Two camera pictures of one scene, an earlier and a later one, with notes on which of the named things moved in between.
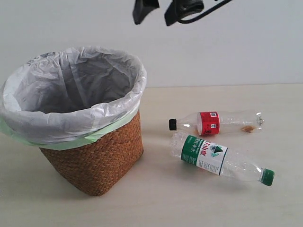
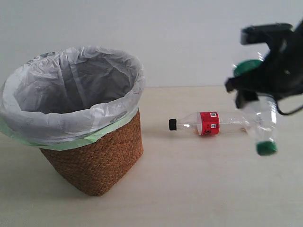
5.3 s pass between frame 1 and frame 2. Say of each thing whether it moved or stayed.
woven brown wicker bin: stayed
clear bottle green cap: moved
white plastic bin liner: stayed
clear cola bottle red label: stayed
